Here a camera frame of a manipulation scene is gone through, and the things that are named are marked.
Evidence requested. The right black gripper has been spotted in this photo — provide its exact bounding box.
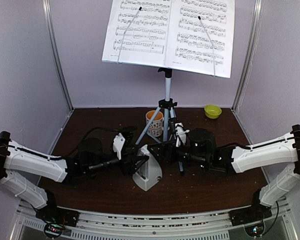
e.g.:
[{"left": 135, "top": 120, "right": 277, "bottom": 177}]
[{"left": 147, "top": 139, "right": 209, "bottom": 170}]

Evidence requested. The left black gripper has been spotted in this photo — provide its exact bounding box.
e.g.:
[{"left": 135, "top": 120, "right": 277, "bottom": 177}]
[{"left": 87, "top": 144, "right": 149, "bottom": 177}]

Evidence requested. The white metronome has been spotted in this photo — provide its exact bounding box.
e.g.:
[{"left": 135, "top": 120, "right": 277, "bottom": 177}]
[{"left": 132, "top": 144, "right": 163, "bottom": 192}]

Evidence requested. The sheet music page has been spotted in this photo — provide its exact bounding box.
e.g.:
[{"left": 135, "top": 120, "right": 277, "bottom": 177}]
[
  {"left": 165, "top": 0, "right": 236, "bottom": 79},
  {"left": 102, "top": 0, "right": 172, "bottom": 67}
]

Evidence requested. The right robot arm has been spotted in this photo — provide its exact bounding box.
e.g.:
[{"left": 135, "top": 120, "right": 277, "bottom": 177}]
[{"left": 146, "top": 124, "right": 300, "bottom": 226}]

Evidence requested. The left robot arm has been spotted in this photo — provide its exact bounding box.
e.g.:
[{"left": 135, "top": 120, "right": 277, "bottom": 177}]
[{"left": 0, "top": 131, "right": 150, "bottom": 225}]

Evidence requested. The yellow patterned mug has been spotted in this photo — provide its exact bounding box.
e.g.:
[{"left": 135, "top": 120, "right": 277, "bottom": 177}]
[{"left": 145, "top": 110, "right": 164, "bottom": 138}]

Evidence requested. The white tripod stand pole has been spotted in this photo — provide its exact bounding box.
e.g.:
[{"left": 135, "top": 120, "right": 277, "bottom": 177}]
[{"left": 134, "top": 67, "right": 186, "bottom": 176}]

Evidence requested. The green bowl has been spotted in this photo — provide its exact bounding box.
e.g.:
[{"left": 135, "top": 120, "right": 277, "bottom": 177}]
[{"left": 204, "top": 104, "right": 222, "bottom": 120}]

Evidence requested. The white perforated music stand desk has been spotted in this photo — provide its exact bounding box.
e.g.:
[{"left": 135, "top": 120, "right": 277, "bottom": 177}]
[{"left": 101, "top": 0, "right": 236, "bottom": 80}]

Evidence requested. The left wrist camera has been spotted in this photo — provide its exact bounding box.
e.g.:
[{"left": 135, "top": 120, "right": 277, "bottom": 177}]
[{"left": 112, "top": 126, "right": 135, "bottom": 160}]

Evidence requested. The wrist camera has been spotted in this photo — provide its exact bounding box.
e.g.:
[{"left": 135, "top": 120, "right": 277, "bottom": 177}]
[
  {"left": 112, "top": 126, "right": 135, "bottom": 160},
  {"left": 169, "top": 121, "right": 190, "bottom": 148}
]

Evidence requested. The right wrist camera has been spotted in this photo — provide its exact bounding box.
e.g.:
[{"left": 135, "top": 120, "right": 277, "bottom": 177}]
[{"left": 169, "top": 121, "right": 190, "bottom": 148}]

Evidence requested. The right wire page holder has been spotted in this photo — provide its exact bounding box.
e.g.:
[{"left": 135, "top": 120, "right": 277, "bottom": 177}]
[{"left": 197, "top": 15, "right": 217, "bottom": 77}]

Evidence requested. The wire page holder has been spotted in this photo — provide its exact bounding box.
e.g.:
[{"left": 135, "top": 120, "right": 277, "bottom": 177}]
[
  {"left": 197, "top": 15, "right": 217, "bottom": 77},
  {"left": 116, "top": 6, "right": 143, "bottom": 63}
]

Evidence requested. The left wire page holder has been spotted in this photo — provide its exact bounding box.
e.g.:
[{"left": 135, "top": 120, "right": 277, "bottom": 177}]
[{"left": 116, "top": 6, "right": 143, "bottom": 63}]

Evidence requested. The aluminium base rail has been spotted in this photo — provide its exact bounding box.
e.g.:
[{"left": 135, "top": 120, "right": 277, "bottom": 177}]
[{"left": 14, "top": 197, "right": 296, "bottom": 240}]

